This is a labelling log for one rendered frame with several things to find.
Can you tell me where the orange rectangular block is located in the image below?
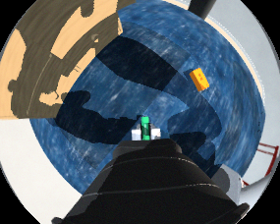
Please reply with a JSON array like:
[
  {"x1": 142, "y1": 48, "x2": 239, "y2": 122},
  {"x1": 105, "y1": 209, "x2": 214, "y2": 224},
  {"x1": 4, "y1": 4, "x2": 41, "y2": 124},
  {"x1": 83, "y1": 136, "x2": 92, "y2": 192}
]
[{"x1": 190, "y1": 68, "x2": 209, "y2": 91}]

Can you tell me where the small wooden chest of drawers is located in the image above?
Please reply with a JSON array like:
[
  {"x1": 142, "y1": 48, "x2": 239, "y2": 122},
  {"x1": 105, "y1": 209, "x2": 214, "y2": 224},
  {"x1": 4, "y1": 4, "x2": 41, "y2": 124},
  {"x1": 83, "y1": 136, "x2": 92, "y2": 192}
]
[{"x1": 0, "y1": 12, "x2": 123, "y2": 120}]

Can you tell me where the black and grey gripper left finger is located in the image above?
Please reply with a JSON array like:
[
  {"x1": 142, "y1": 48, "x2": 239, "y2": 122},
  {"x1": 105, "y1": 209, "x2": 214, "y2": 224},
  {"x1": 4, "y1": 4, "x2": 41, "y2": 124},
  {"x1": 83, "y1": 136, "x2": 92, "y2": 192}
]
[{"x1": 132, "y1": 124, "x2": 142, "y2": 140}]

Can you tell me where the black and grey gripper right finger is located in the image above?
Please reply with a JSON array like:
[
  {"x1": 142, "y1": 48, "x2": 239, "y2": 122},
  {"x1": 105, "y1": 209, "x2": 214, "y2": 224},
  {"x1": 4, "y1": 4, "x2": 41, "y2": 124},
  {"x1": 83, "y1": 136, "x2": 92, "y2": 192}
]
[{"x1": 148, "y1": 124, "x2": 160, "y2": 140}]

